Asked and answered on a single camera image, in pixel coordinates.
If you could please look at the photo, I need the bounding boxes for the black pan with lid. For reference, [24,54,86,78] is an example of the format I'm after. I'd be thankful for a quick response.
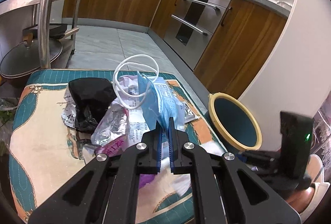
[0,32,64,80]

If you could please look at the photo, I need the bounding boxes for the silver blister pack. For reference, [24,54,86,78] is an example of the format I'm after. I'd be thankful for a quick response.
[177,101,199,124]

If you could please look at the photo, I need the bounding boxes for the white coiled cable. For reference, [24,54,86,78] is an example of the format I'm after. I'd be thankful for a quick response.
[112,54,160,111]

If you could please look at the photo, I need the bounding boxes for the silver foil purple wrapper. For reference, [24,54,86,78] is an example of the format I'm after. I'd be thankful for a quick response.
[91,104,130,146]

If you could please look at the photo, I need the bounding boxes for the person's right hand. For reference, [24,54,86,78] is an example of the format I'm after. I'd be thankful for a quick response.
[287,153,324,212]

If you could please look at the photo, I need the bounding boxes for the stainless steel shelf rack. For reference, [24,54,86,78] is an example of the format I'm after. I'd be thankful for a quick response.
[0,0,99,70]

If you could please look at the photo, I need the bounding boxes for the blue surgical face mask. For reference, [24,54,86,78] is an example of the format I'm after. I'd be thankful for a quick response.
[137,72,185,131]

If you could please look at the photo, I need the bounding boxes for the black baking tray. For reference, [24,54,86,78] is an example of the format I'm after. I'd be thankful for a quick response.
[22,23,79,41]

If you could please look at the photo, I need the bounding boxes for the printed silver wrapper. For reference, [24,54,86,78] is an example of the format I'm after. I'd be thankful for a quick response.
[61,87,76,128]

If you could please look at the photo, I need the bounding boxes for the black plastic bag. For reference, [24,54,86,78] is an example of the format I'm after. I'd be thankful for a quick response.
[68,77,116,134]

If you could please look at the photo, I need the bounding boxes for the wooden kitchen cabinets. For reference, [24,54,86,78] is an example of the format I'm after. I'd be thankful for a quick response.
[62,0,288,99]

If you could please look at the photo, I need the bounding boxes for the large white purple snack bag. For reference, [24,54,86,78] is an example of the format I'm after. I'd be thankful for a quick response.
[98,74,151,156]

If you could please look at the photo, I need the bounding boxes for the teal trash bin yellow rim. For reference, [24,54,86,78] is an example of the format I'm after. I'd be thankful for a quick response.
[205,93,263,154]

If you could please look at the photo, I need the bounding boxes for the teal beige patterned mat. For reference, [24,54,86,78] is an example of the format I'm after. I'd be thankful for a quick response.
[8,68,228,224]

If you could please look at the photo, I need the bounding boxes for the stainless steel oven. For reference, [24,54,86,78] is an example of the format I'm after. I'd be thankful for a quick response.
[164,0,230,70]

